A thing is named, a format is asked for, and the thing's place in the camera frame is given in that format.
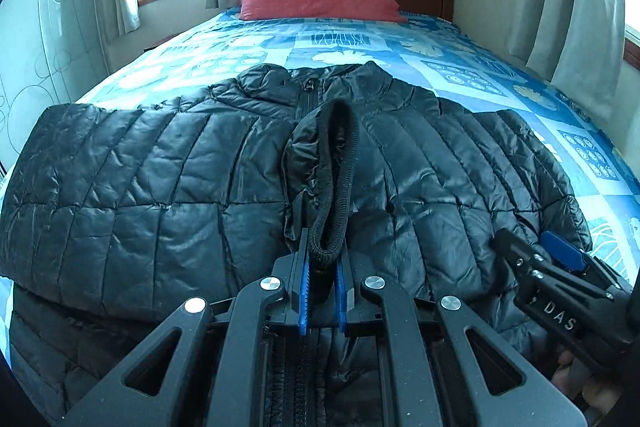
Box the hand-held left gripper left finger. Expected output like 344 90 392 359
59 229 321 427

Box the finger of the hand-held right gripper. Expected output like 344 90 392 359
491 228 553 280
540 231 626 295

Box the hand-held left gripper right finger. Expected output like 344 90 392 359
332 251 588 427

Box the black puffer jacket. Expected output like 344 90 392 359
0 61 597 427

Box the person's right hand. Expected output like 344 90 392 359
552 349 618 425

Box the long grey curtain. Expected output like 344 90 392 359
506 0 629 126

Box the blue patterned bedspread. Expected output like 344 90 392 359
0 4 640 378

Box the wardrobe with circle-patterned door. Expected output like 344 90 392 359
0 0 122 172

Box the bright window with brown frame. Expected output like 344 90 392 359
619 0 640 75

